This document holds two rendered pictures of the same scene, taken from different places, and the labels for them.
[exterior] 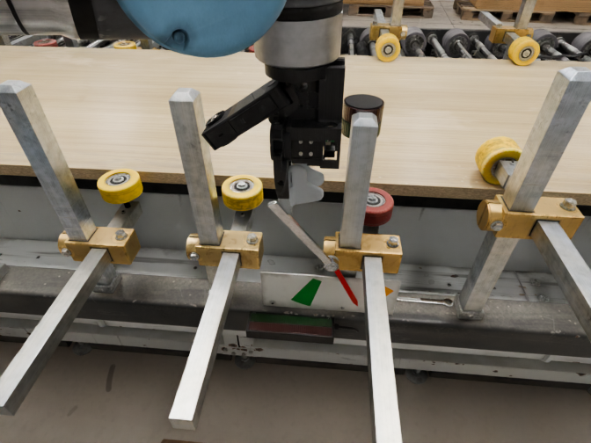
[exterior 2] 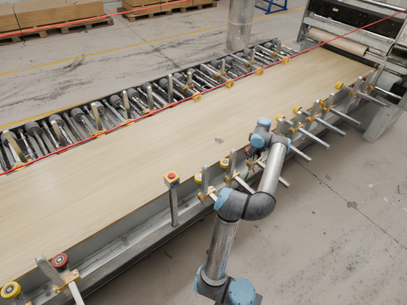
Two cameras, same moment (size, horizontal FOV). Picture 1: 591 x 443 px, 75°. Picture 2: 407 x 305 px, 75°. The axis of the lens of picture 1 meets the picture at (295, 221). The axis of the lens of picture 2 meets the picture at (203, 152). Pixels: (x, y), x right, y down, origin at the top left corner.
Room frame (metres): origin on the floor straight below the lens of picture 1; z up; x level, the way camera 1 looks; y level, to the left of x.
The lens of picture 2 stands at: (-0.26, 1.25, 2.40)
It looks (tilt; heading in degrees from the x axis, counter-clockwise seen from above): 44 degrees down; 314
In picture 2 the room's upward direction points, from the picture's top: 3 degrees clockwise
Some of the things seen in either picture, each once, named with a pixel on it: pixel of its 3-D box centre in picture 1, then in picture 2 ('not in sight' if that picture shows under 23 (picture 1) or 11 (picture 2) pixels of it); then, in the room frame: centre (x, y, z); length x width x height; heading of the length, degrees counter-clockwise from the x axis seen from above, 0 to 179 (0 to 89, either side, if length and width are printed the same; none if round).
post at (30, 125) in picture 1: (73, 214); (204, 189); (0.54, 0.40, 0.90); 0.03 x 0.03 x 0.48; 85
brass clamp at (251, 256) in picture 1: (225, 248); (231, 177); (0.51, 0.13, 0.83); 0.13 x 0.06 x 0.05; 85
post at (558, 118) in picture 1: (509, 221); (274, 141); (0.47, -0.34, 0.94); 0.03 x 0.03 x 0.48; 85
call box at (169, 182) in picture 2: not in sight; (171, 180); (0.56, 0.66, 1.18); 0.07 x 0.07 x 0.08; 85
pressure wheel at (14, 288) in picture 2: not in sight; (14, 292); (0.75, 1.60, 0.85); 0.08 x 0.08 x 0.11
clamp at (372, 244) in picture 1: (361, 250); (254, 161); (0.49, -0.12, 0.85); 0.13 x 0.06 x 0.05; 85
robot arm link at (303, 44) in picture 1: (297, 35); not in sight; (0.42, 0.00, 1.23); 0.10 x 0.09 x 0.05; 175
